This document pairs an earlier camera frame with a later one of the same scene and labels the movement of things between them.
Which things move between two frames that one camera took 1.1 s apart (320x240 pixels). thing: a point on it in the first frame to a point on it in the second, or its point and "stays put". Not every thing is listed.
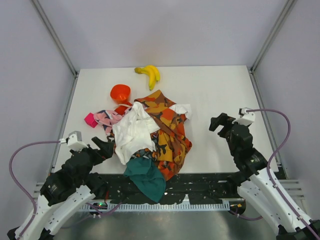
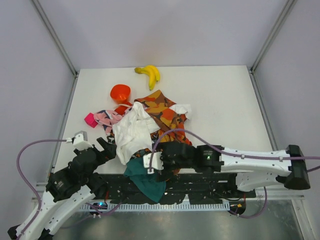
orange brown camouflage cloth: [172, 140] stays put
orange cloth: [121, 108] stays put
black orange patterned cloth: [140, 152] stays put
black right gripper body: [227, 127] to [164, 157]
